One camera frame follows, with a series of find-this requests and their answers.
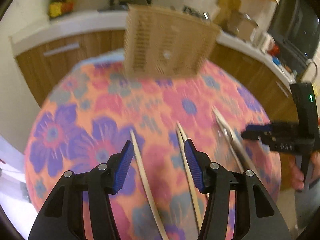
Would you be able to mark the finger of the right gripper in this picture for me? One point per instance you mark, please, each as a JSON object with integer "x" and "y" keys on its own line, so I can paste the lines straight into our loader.
{"x": 255, "y": 135}
{"x": 259, "y": 128}

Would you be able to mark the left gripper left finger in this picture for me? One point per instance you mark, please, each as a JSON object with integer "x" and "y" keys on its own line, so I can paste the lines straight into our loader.
{"x": 61, "y": 216}

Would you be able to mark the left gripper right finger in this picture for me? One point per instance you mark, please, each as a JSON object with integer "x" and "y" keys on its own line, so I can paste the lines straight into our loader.
{"x": 240, "y": 197}

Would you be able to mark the wooden chopstick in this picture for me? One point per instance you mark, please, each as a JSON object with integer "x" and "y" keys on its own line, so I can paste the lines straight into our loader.
{"x": 147, "y": 188}
{"x": 181, "y": 140}

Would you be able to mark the person's right hand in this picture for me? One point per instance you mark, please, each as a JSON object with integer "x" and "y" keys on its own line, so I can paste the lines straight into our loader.
{"x": 297, "y": 176}

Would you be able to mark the metal tongs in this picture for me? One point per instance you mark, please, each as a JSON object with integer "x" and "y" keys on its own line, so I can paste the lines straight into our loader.
{"x": 239, "y": 153}

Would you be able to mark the metal pot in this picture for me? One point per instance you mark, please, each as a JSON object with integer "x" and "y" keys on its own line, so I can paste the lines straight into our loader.
{"x": 242, "y": 26}

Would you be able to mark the floral tablecloth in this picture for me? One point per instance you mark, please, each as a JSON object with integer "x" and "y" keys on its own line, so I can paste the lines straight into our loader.
{"x": 94, "y": 110}

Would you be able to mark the black microwave oven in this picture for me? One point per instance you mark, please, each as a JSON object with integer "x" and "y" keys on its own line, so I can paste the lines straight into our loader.
{"x": 295, "y": 29}

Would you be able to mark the wooden cutting board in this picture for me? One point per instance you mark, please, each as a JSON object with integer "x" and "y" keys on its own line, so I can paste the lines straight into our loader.
{"x": 226, "y": 7}

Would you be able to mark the beige plastic utensil basket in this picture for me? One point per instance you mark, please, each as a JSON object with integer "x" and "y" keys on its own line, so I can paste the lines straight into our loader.
{"x": 160, "y": 42}

